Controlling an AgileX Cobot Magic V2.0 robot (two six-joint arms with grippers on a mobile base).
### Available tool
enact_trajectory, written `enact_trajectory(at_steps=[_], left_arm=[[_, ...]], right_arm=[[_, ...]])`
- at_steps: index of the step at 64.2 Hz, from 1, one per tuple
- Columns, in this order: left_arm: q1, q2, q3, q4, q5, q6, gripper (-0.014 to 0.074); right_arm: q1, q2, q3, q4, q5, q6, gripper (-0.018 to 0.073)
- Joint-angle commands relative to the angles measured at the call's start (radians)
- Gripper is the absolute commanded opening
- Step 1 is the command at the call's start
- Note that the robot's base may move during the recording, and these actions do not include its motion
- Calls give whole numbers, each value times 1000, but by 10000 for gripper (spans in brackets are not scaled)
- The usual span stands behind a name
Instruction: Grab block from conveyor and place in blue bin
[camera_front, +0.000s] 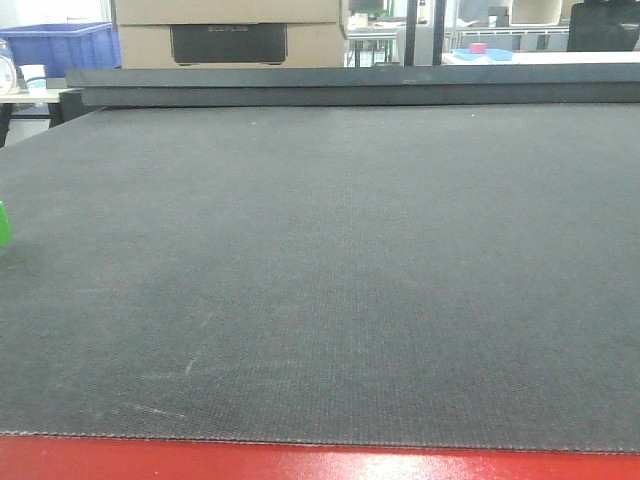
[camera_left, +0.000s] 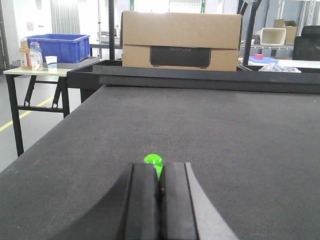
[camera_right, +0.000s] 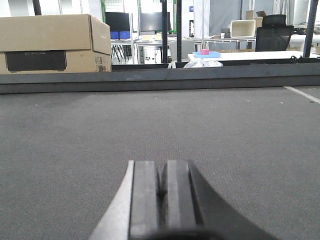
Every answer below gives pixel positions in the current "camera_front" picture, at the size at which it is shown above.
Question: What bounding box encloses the white table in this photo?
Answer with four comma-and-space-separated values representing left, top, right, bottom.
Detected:
442, 51, 639, 66

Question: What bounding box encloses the blue plastic crate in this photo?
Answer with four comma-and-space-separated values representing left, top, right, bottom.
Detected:
1, 22, 122, 78

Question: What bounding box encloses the red block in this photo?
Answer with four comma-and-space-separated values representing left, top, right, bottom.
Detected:
468, 42, 488, 55

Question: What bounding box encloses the black monitor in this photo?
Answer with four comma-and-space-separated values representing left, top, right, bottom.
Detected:
567, 1, 639, 52

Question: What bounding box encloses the green block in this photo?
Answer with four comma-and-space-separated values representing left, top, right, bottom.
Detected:
0, 202, 13, 247

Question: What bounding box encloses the black vertical post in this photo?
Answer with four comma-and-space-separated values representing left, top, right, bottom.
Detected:
403, 0, 418, 66

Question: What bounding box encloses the dark grey conveyor rail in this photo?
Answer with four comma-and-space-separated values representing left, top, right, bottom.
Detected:
66, 63, 639, 108

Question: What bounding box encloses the cardboard box with black print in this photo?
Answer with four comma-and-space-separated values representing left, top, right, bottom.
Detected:
113, 0, 348, 69

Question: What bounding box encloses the red conveyor frame edge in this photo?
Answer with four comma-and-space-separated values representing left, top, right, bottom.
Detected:
1, 435, 639, 479

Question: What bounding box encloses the dark grey conveyor belt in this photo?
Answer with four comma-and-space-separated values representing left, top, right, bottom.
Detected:
1, 104, 639, 452

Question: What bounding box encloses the light blue tray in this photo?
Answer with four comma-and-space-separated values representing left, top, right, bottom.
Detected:
452, 48, 513, 63

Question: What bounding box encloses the white paper cup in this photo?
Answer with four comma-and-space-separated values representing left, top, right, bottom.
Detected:
19, 64, 47, 94

